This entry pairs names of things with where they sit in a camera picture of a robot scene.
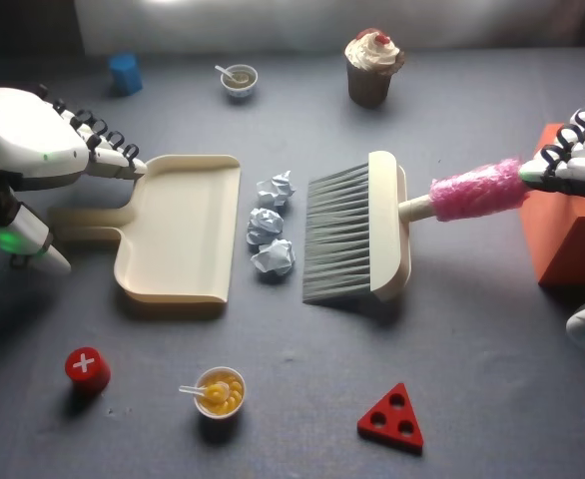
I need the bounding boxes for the cream brush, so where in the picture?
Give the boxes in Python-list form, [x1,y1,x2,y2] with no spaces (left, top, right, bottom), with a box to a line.
[301,151,532,304]

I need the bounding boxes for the small bowl with yellow food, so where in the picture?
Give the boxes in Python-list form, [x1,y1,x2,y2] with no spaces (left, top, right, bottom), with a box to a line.
[179,366,248,420]

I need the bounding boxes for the small bowl with green soup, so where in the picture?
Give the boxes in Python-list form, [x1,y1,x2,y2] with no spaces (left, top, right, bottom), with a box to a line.
[214,63,260,104]

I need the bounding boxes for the cream plastic dustpan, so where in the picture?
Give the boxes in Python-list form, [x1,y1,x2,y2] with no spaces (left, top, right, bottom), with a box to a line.
[47,153,243,306]

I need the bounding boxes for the blue block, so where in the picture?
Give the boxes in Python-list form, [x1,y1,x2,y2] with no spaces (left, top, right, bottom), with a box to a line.
[108,52,144,97]

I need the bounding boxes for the white backdrop cloth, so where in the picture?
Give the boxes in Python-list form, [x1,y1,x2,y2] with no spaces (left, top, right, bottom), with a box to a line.
[75,0,585,56]

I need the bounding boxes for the red cylinder with white cross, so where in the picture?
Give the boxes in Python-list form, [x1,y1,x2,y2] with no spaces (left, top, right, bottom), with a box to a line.
[64,346,112,395]

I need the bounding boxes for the grey table cloth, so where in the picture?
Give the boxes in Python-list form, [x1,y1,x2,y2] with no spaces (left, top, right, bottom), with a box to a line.
[0,47,585,479]

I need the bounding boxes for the orange foam cube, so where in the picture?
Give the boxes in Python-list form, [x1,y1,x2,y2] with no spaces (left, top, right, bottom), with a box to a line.
[518,123,585,288]

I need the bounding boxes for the toy cupcake with cream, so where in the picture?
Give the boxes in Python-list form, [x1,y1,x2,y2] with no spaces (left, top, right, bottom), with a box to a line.
[344,27,407,109]

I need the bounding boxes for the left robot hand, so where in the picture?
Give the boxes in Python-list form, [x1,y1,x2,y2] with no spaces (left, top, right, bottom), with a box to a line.
[0,84,149,276]

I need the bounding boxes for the white paper ball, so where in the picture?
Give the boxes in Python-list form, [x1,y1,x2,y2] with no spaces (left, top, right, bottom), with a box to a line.
[256,170,297,211]
[246,205,285,246]
[250,238,296,276]

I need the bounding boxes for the red triangle block with holes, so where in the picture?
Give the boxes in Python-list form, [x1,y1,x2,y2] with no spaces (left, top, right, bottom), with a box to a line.
[356,382,425,456]

